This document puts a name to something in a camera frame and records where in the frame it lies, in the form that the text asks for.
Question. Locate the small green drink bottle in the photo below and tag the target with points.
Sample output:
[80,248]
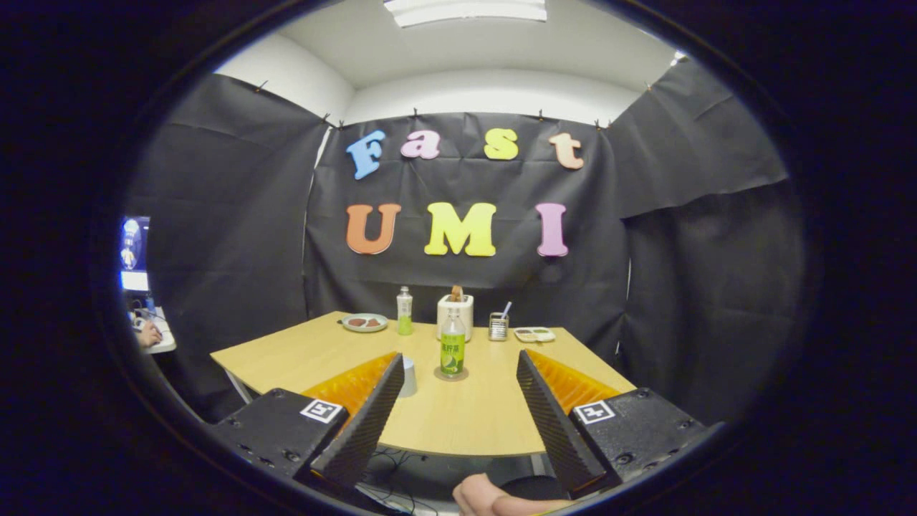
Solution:
[405,315]

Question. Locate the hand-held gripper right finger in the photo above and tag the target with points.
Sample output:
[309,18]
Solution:
[555,423]

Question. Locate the computer monitor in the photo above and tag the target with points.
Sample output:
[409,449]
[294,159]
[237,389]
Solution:
[135,251]

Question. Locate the black backdrop cloth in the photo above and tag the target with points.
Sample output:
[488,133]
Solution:
[458,179]

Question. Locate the brown toast slice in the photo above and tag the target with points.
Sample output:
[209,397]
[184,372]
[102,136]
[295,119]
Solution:
[456,293]

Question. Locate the grey plate with food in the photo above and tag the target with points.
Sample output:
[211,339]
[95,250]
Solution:
[364,323]

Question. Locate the round brown coaster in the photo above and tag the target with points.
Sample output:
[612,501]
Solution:
[463,375]

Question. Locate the ceiling light panel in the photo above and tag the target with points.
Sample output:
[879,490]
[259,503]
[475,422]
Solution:
[466,11]

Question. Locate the white cup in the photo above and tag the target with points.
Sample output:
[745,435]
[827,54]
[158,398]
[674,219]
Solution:
[409,378]

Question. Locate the white side desk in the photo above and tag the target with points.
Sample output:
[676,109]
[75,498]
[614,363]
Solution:
[166,338]

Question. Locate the white divided tray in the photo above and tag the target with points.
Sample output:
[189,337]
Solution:
[534,335]

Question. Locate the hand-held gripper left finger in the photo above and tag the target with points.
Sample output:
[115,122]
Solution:
[365,423]

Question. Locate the white toaster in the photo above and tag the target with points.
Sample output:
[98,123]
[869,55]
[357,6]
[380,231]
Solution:
[467,315]

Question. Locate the green label juice bottle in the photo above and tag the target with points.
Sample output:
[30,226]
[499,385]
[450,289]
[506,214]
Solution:
[453,355]

